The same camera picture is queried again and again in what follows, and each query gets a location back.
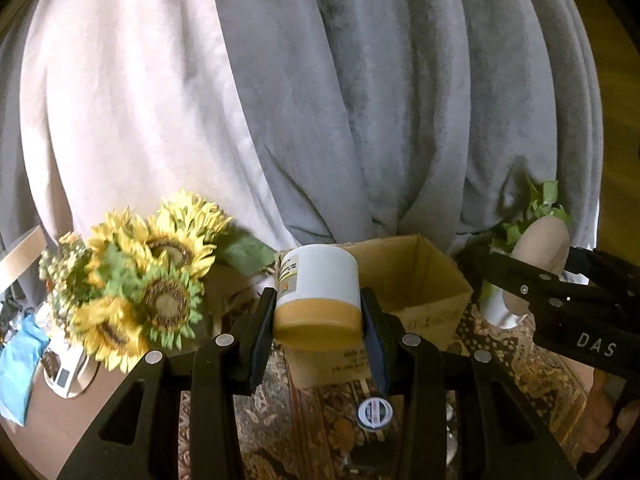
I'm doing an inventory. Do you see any white orange lidded jar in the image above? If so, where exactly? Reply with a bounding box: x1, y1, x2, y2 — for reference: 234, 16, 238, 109
273, 244, 362, 351

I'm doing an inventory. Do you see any person's hand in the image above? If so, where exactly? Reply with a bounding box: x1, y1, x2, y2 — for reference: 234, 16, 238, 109
580, 370, 639, 454

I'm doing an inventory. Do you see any patterned persian table rug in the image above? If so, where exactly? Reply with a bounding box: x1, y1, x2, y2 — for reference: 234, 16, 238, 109
177, 303, 597, 480

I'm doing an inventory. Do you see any white pot green plant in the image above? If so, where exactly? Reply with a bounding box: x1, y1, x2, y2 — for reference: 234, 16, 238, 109
478, 180, 570, 330

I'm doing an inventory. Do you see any sunflower bouquet in vase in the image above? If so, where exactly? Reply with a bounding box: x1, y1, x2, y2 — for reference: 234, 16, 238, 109
39, 190, 276, 373

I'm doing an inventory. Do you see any cardboard box with print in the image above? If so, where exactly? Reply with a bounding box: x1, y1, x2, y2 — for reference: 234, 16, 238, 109
284, 235, 472, 389

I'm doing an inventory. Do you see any white desk lamp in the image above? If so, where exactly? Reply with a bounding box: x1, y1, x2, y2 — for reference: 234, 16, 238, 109
41, 340, 99, 399

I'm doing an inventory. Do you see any blue folded cloth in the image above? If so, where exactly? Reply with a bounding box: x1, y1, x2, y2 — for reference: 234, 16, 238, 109
0, 314, 50, 427

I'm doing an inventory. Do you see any grey curtain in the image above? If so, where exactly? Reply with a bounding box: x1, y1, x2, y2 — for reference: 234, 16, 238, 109
1, 0, 603, 252

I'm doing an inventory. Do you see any beige curtain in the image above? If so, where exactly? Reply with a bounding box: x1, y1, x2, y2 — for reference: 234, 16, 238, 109
20, 0, 295, 249

